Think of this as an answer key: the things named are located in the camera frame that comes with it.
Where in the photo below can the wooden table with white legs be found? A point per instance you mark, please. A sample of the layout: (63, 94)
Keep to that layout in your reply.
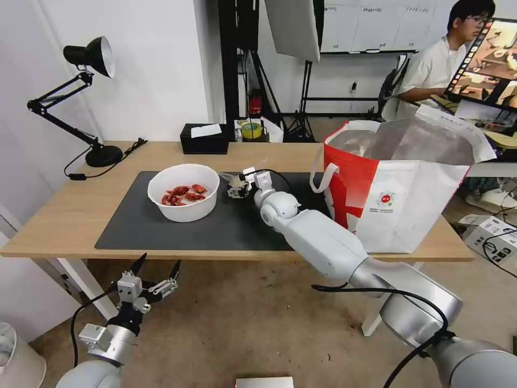
(60, 210)

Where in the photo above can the white cardboard box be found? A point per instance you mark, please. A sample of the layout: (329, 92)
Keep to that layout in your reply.
(490, 238)

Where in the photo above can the red crayfish shells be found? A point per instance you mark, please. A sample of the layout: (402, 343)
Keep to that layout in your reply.
(181, 194)

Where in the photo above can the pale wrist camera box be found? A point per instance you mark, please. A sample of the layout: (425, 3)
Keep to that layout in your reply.
(248, 170)
(128, 287)

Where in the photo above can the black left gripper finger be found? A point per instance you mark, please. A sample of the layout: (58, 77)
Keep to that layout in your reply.
(173, 274)
(139, 264)

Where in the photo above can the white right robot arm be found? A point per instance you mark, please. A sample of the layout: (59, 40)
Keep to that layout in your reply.
(323, 238)

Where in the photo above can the yellow green tape roll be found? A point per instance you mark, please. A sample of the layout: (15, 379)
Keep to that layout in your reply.
(251, 132)

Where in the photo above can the white waste bin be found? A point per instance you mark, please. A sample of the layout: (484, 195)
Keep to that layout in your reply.
(18, 359)

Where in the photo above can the black office chair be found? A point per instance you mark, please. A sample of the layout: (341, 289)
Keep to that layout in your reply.
(389, 93)

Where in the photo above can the red white takeout bag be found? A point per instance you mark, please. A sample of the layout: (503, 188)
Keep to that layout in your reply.
(408, 194)

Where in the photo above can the white robot front shell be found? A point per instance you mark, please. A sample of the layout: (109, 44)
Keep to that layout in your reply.
(264, 382)

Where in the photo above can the red fire extinguisher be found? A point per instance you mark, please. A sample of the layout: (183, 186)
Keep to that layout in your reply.
(255, 105)

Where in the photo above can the black metal stand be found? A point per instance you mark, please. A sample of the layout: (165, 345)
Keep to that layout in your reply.
(238, 48)

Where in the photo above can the whiteboard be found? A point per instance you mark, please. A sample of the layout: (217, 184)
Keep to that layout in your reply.
(371, 24)

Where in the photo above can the black desk lamp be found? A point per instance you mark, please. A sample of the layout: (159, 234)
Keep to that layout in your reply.
(97, 50)

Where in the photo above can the black tripod light stand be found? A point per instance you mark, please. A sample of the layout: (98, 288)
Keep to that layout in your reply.
(301, 109)

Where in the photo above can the black table mat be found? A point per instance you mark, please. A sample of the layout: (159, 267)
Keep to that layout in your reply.
(133, 218)

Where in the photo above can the person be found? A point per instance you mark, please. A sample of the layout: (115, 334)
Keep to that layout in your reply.
(434, 64)

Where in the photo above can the white softbox light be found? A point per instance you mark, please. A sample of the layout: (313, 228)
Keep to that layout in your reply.
(295, 24)

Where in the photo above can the white round bowl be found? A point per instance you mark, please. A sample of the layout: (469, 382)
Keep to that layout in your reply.
(190, 206)

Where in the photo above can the paper trash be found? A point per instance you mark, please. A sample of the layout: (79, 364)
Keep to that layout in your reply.
(226, 177)

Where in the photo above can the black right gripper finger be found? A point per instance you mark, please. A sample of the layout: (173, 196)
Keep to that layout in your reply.
(235, 182)
(234, 194)

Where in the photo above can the black tissue box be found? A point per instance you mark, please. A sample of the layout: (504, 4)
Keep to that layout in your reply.
(204, 143)

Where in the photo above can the computer monitor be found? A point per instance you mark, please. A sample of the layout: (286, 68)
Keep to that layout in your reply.
(490, 56)

